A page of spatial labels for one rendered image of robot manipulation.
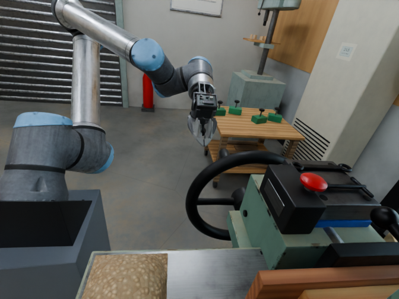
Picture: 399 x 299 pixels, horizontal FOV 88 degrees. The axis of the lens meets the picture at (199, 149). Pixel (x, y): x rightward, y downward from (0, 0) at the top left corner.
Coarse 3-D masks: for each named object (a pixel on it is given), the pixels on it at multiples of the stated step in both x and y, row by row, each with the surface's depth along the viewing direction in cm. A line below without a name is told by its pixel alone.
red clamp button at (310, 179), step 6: (306, 174) 25; (312, 174) 25; (300, 180) 25; (306, 180) 24; (312, 180) 24; (318, 180) 24; (324, 180) 25; (306, 186) 24; (312, 186) 24; (318, 186) 24; (324, 186) 24
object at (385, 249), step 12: (324, 228) 26; (336, 240) 25; (324, 252) 21; (336, 252) 20; (348, 252) 20; (360, 252) 20; (372, 252) 20; (384, 252) 20; (396, 252) 21; (324, 264) 21; (336, 264) 20; (348, 264) 20; (360, 264) 21; (372, 264) 21; (384, 264) 21; (396, 264) 21
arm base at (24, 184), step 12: (12, 168) 57; (24, 168) 58; (36, 168) 59; (48, 168) 61; (60, 168) 65; (0, 180) 57; (12, 180) 56; (24, 180) 57; (36, 180) 58; (48, 180) 60; (60, 180) 64; (0, 192) 54; (12, 192) 54; (24, 192) 55; (36, 192) 57; (48, 192) 59; (60, 192) 62
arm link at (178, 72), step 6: (174, 72) 71; (180, 72) 73; (174, 78) 72; (180, 78) 74; (156, 84) 72; (168, 84) 72; (174, 84) 74; (180, 84) 74; (156, 90) 76; (162, 90) 76; (168, 90) 75; (174, 90) 76; (180, 90) 77; (186, 90) 78; (162, 96) 79; (168, 96) 79
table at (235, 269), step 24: (240, 216) 38; (240, 240) 34; (168, 264) 26; (192, 264) 27; (216, 264) 27; (240, 264) 27; (264, 264) 28; (168, 288) 24; (192, 288) 24; (216, 288) 25; (240, 288) 25
